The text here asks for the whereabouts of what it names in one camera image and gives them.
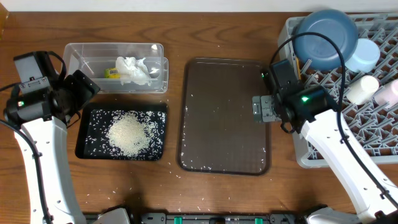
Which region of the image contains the yellow snack wrapper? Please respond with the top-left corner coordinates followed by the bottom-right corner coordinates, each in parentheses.
top-left (104, 68), bottom-right (121, 79)

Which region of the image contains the dark blue plate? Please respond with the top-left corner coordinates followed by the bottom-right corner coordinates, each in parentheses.
top-left (293, 9), bottom-right (358, 71)

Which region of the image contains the white tissue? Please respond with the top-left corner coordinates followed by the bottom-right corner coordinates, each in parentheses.
top-left (115, 57), bottom-right (151, 85)

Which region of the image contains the white plastic cup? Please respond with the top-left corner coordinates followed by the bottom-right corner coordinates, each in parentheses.
top-left (346, 75), bottom-right (379, 105)

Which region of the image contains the pile of white rice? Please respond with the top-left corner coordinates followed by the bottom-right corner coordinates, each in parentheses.
top-left (84, 109), bottom-right (166, 158)

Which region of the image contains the light blue bowl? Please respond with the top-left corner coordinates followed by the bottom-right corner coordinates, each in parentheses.
top-left (345, 38), bottom-right (381, 73)

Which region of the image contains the pink plastic cup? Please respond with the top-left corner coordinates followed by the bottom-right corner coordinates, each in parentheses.
top-left (374, 80), bottom-right (398, 109)

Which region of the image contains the wooden chopstick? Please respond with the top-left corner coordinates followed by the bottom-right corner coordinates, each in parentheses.
top-left (295, 57), bottom-right (301, 80)

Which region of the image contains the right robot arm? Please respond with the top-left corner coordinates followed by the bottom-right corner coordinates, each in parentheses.
top-left (252, 60), bottom-right (397, 223)

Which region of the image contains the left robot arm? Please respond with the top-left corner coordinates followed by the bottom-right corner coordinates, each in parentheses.
top-left (1, 51), bottom-right (131, 224)

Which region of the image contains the clear plastic waste bin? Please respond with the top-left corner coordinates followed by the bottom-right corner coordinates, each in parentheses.
top-left (63, 42), bottom-right (169, 93)

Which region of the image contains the grey dishwasher rack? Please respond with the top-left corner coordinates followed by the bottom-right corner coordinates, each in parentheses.
top-left (279, 13), bottom-right (397, 169)

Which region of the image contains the dark brown serving tray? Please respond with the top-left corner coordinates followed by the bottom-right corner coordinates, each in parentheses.
top-left (177, 58), bottom-right (272, 176)

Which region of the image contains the black plastic tray bin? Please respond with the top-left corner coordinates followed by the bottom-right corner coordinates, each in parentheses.
top-left (75, 102), bottom-right (168, 162)

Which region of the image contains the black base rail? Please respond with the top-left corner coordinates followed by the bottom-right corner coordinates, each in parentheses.
top-left (83, 212), bottom-right (374, 224)

